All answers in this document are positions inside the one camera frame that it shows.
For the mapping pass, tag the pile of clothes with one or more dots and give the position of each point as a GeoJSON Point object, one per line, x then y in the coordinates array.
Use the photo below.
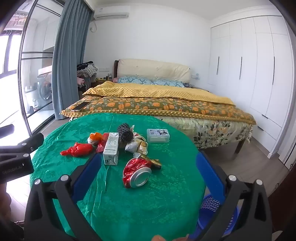
{"type": "Point", "coordinates": [86, 70]}

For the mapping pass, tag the twisted red wrapper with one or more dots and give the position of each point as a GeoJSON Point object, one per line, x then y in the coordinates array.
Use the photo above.
{"type": "Point", "coordinates": [79, 149]}

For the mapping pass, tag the grey blue curtain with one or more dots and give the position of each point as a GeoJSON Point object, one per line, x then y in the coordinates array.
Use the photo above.
{"type": "Point", "coordinates": [67, 58]}

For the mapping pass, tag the white wardrobe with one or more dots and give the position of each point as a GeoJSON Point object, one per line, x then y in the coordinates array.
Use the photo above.
{"type": "Point", "coordinates": [254, 69]}

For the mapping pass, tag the blue floral pillow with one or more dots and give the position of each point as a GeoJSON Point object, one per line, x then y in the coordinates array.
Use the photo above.
{"type": "Point", "coordinates": [168, 83]}
{"type": "Point", "coordinates": [135, 80]}

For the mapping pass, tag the red plastic wrapper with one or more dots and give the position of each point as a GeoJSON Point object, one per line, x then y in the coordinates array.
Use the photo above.
{"type": "Point", "coordinates": [101, 144]}

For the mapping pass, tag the white air conditioner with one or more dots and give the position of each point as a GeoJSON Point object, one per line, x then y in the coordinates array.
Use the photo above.
{"type": "Point", "coordinates": [111, 15]}

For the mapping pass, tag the blue plastic basket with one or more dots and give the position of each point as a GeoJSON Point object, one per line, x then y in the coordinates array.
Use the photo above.
{"type": "Point", "coordinates": [227, 222]}

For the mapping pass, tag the gold foil wrapper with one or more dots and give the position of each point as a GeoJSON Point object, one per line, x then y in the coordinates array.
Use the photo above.
{"type": "Point", "coordinates": [153, 163]}

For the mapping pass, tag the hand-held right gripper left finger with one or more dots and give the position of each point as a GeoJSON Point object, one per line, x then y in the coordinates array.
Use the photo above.
{"type": "Point", "coordinates": [87, 171]}

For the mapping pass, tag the smartphone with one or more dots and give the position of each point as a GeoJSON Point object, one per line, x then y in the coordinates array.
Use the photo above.
{"type": "Point", "coordinates": [80, 106]}

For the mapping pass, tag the white milk carton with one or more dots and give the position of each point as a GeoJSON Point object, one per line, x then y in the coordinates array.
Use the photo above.
{"type": "Point", "coordinates": [111, 148]}

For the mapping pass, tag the grey washing machine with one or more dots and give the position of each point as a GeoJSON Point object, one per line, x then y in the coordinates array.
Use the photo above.
{"type": "Point", "coordinates": [45, 91]}

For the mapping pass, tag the wooden nightstand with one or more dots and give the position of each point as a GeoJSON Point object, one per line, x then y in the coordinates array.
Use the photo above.
{"type": "Point", "coordinates": [101, 82]}

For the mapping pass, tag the gold foil wrappers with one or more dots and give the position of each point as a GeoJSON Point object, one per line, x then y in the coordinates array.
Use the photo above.
{"type": "Point", "coordinates": [136, 147]}

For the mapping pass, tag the floral covered bed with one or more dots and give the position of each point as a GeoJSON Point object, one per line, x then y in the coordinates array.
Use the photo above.
{"type": "Point", "coordinates": [208, 132]}

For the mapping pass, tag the clear plastic box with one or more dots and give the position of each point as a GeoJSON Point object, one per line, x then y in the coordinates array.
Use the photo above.
{"type": "Point", "coordinates": [158, 137]}

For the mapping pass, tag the bed with cream headboard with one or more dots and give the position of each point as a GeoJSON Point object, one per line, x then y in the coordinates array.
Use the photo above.
{"type": "Point", "coordinates": [152, 69]}

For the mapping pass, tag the black framed glass door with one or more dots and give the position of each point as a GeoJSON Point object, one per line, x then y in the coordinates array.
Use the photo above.
{"type": "Point", "coordinates": [23, 69]}

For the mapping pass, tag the crushed red can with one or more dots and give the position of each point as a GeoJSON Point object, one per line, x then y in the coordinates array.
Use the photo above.
{"type": "Point", "coordinates": [135, 172]}

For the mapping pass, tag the green tablecloth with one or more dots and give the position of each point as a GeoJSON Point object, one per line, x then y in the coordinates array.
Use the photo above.
{"type": "Point", "coordinates": [150, 208]}

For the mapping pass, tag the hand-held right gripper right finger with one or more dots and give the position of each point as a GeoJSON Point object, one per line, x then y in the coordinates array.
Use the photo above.
{"type": "Point", "coordinates": [209, 176]}

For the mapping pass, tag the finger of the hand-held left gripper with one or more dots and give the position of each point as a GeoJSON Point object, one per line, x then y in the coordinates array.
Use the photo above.
{"type": "Point", "coordinates": [27, 142]}
{"type": "Point", "coordinates": [7, 131]}

